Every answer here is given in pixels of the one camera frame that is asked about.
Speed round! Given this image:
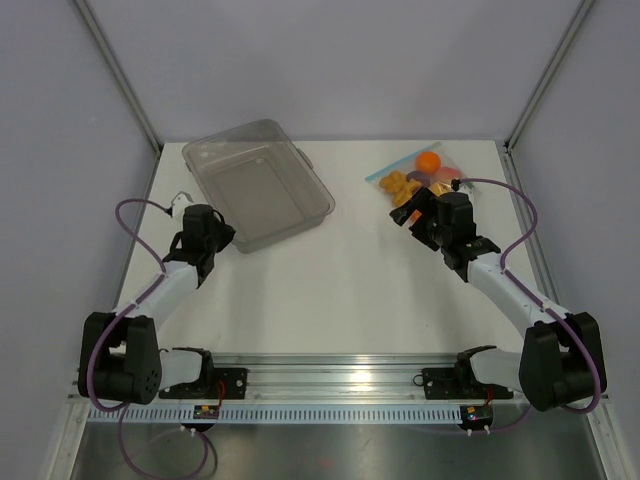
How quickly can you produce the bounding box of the pink fake peach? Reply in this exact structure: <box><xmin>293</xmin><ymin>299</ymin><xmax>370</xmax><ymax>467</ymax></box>
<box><xmin>435</xmin><ymin>166</ymin><xmax>463</xmax><ymax>183</ymax></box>

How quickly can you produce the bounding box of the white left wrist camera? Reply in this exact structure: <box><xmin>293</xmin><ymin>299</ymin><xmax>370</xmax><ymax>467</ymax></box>
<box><xmin>166</xmin><ymin>191</ymin><xmax>195</xmax><ymax>220</ymax></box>

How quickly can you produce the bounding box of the black mount plate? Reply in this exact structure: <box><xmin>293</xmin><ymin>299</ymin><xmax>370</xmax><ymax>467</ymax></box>
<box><xmin>419</xmin><ymin>367</ymin><xmax>514</xmax><ymax>401</ymax></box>
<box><xmin>159</xmin><ymin>367</ymin><xmax>249</xmax><ymax>400</ymax></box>

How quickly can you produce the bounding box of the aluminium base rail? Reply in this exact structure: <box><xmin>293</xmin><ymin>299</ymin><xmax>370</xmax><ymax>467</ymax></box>
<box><xmin>212</xmin><ymin>354</ymin><xmax>524</xmax><ymax>404</ymax></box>

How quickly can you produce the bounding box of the black left mount plate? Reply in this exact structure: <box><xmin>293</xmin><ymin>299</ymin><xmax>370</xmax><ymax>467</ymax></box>
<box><xmin>159</xmin><ymin>367</ymin><xmax>249</xmax><ymax>400</ymax></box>

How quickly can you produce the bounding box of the left aluminium frame post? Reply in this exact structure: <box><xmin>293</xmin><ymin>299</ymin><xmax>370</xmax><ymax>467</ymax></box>
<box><xmin>71</xmin><ymin>0</ymin><xmax>164</xmax><ymax>158</ymax></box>

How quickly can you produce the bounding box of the orange fake orange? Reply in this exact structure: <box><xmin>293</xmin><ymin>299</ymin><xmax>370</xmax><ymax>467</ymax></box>
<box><xmin>414</xmin><ymin>151</ymin><xmax>441</xmax><ymax>175</ymax></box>

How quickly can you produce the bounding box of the purple fake fruit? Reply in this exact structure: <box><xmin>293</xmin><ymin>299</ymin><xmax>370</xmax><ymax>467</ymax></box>
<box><xmin>406</xmin><ymin>170</ymin><xmax>431</xmax><ymax>186</ymax></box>

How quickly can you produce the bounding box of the aluminium frame post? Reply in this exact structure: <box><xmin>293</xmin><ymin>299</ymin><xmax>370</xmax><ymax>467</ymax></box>
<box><xmin>71</xmin><ymin>0</ymin><xmax>164</xmax><ymax>158</ymax></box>
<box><xmin>504</xmin><ymin>0</ymin><xmax>598</xmax><ymax>155</ymax></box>

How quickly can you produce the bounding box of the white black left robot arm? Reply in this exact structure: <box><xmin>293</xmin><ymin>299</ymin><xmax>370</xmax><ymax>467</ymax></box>
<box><xmin>78</xmin><ymin>204</ymin><xmax>235</xmax><ymax>412</ymax></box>

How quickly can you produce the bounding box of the yellow-orange fake pretzel cluster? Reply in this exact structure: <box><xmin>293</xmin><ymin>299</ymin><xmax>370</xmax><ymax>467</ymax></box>
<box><xmin>378</xmin><ymin>171</ymin><xmax>422</xmax><ymax>207</ymax></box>

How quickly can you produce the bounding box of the clear grey plastic container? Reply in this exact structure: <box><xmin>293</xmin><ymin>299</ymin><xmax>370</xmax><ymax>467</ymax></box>
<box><xmin>182</xmin><ymin>119</ymin><xmax>335</xmax><ymax>254</ymax></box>

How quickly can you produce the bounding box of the black right mount plate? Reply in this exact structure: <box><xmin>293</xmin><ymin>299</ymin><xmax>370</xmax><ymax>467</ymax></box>
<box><xmin>419</xmin><ymin>367</ymin><xmax>514</xmax><ymax>401</ymax></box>

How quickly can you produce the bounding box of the clear zip top bag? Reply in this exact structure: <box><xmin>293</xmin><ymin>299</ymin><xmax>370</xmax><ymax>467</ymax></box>
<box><xmin>365</xmin><ymin>142</ymin><xmax>467</xmax><ymax>207</ymax></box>

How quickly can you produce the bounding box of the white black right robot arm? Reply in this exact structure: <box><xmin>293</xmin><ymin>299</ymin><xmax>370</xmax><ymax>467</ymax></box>
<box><xmin>390</xmin><ymin>187</ymin><xmax>607</xmax><ymax>414</ymax></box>

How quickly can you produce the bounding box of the white slotted cable duct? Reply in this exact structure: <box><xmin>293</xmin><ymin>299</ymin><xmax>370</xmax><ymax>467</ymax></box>
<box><xmin>88</xmin><ymin>403</ymin><xmax>462</xmax><ymax>425</ymax></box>

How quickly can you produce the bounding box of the right aluminium frame post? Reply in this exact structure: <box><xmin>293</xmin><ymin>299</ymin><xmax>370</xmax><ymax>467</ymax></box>
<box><xmin>504</xmin><ymin>0</ymin><xmax>598</xmax><ymax>155</ymax></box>

